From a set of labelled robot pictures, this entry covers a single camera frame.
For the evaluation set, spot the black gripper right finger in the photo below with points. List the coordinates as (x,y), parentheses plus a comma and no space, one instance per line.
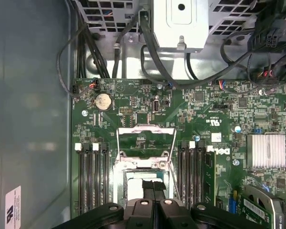
(171,214)

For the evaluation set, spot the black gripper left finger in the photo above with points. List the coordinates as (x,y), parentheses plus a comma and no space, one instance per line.
(143,214)

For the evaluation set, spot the silver CPU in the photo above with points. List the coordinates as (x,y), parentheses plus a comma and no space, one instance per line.
(134,188)

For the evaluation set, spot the metal socket cover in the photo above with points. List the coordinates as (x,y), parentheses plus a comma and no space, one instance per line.
(133,130)

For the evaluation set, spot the CPU socket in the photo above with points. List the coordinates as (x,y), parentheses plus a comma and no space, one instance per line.
(119,186)

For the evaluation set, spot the black RAM slot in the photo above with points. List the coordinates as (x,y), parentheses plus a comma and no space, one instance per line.
(95,179)
(81,179)
(87,179)
(181,176)
(104,179)
(191,176)
(200,176)

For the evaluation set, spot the green RAM stick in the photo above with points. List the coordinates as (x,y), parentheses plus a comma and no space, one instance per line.
(210,176)

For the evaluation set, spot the blue-topped capacitor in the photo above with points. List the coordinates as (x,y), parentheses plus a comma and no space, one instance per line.
(196,137)
(237,129)

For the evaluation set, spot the black graphics card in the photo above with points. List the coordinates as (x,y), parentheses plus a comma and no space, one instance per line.
(257,210)

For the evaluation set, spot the green motherboard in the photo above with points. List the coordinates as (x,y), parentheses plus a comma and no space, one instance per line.
(205,114)

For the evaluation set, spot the internal USB port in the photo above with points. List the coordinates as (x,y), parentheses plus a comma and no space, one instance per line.
(155,106)

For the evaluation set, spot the silver finned heatsink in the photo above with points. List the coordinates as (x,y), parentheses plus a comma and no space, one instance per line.
(265,151)

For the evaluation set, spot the round coin cell battery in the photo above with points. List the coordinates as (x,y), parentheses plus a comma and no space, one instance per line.
(103,101)

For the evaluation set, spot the white certification sticker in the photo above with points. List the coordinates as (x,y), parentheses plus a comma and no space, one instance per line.
(13,205)

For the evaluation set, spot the black and grey PC case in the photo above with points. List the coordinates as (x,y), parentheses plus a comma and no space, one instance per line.
(26,95)

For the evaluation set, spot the black power connector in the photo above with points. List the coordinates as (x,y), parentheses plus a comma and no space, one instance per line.
(271,35)

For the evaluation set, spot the perforated metal drive cage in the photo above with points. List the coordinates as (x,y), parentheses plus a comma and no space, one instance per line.
(143,4)

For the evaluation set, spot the silver metal drive bracket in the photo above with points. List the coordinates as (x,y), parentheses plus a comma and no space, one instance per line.
(181,28)

